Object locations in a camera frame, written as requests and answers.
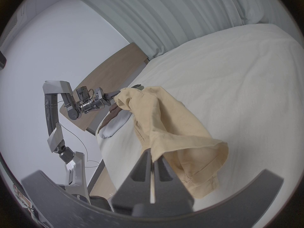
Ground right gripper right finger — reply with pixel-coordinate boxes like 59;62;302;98
153;156;194;213

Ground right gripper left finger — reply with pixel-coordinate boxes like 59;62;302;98
111;148;152;217

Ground tan shorts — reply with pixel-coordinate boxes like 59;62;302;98
114;86;229;200

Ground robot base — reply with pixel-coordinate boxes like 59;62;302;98
56;151;112;211

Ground bed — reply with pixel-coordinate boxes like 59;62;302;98
59;23;304;213

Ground brown garment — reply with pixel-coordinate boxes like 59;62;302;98
98;102;124;130

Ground white garment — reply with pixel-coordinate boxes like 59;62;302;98
98;109;131;138

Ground pale green curtain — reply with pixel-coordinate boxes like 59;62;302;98
74;0;245;59
226;0;273;25

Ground white ceiling air conditioner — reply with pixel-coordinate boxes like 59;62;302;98
2;6;26;44

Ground black cable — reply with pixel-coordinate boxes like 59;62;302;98
59;124;101;169

